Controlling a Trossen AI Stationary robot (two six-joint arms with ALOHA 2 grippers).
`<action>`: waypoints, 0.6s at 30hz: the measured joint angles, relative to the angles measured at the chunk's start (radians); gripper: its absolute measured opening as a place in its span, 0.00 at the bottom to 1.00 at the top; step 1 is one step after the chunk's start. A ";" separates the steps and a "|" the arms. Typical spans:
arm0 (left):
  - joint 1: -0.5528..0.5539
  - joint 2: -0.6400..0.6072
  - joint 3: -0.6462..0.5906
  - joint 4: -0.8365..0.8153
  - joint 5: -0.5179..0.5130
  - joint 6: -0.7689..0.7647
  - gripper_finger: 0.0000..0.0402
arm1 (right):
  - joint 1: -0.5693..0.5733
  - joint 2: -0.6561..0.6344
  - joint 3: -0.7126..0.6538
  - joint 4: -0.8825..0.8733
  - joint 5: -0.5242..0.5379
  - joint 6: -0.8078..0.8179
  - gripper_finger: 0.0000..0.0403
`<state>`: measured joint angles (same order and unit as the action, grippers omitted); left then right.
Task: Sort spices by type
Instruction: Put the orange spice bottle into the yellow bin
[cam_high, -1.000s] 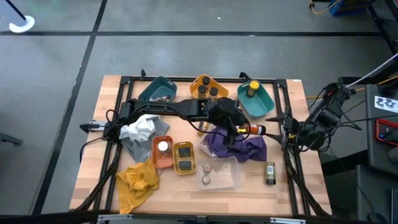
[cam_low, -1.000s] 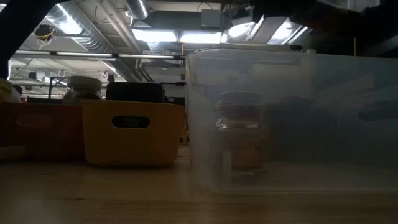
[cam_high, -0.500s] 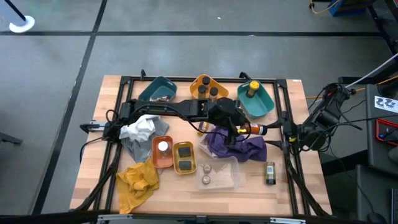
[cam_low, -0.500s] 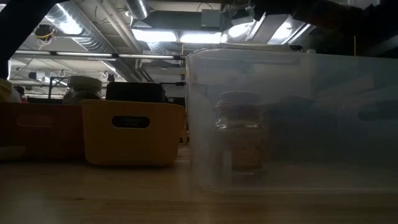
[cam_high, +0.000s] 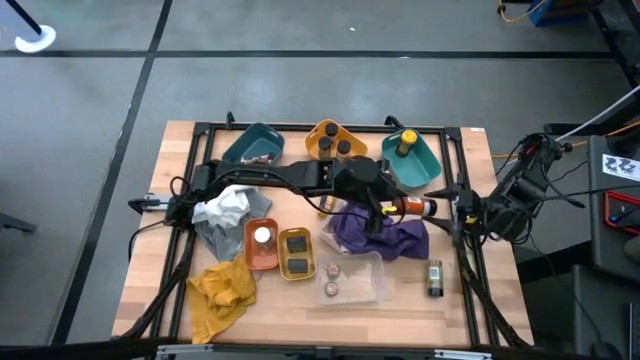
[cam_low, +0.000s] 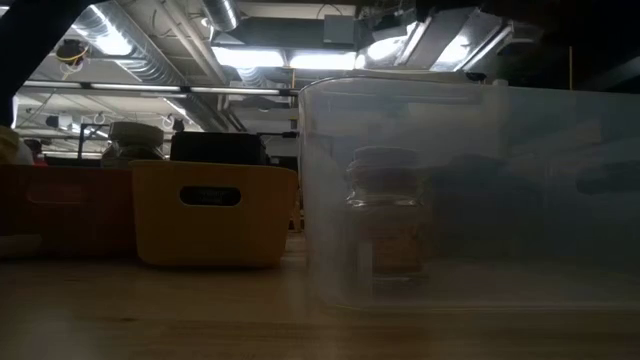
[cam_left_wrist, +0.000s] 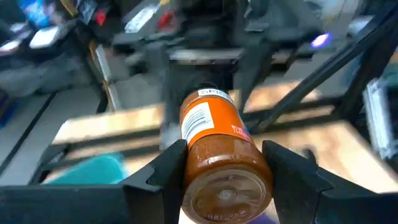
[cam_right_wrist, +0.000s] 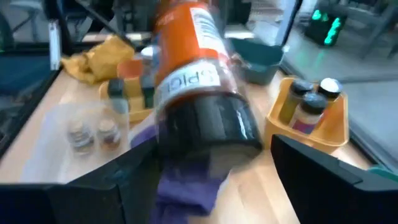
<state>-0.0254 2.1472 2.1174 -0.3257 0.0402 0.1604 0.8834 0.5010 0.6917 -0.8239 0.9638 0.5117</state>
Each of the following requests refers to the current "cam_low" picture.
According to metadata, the ceiling light panel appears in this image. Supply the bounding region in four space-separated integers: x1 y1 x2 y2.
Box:
209 46 286 69
288 51 357 71

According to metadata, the small cork-lid glass jar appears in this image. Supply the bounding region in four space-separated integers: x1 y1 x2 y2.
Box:
343 144 435 284

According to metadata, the rectangular silver duct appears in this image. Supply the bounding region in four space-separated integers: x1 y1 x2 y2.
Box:
357 7 516 74

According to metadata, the person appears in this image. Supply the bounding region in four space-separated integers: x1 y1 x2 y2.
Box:
23 138 49 167

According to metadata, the grey ceiling box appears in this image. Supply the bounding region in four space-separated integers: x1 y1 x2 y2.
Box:
322 14 357 46

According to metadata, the long ceiling light bar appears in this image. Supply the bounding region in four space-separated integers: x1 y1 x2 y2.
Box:
19 79 299 97

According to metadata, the small orange plastic bin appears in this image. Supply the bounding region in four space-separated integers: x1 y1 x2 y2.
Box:
0 163 137 260

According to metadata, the small yellow plastic bin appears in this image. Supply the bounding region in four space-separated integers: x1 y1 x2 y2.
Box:
129 159 300 268

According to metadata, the mustard yellow cloth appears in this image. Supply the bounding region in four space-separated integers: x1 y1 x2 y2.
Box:
0 124 21 166

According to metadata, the black ceiling device yellow cable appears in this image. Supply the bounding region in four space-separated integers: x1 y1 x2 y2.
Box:
54 38 91 67

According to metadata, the round silver duct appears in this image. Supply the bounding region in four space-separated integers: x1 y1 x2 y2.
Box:
199 0 242 34

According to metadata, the white-lid spice jar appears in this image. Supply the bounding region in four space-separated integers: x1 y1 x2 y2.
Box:
99 120 166 170

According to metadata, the clear plastic bin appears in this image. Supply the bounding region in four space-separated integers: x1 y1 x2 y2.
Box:
297 74 640 314

